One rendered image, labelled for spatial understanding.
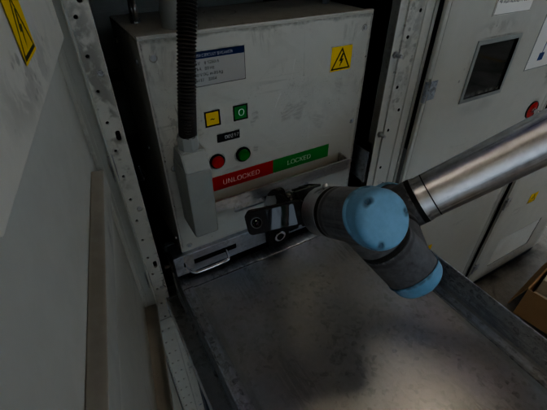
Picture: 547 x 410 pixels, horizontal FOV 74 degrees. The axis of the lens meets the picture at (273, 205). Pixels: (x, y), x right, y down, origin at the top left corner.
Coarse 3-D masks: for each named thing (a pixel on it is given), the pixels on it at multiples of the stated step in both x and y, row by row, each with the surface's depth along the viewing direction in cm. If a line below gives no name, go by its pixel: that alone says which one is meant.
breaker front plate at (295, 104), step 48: (144, 48) 58; (288, 48) 70; (240, 96) 71; (288, 96) 76; (336, 96) 83; (240, 144) 77; (288, 144) 83; (336, 144) 92; (240, 192) 84; (192, 240) 84
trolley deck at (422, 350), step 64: (320, 256) 95; (256, 320) 79; (320, 320) 79; (384, 320) 79; (448, 320) 79; (256, 384) 68; (320, 384) 68; (384, 384) 68; (448, 384) 68; (512, 384) 68
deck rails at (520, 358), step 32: (192, 288) 86; (448, 288) 85; (480, 288) 78; (192, 320) 78; (480, 320) 79; (512, 320) 73; (224, 352) 73; (512, 352) 73; (544, 352) 69; (224, 384) 64; (544, 384) 68
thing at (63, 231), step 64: (0, 0) 21; (0, 64) 18; (0, 128) 16; (64, 128) 43; (0, 192) 15; (64, 192) 36; (0, 256) 20; (64, 256) 31; (0, 320) 18; (64, 320) 28; (128, 320) 56; (0, 384) 17; (64, 384) 25; (128, 384) 45
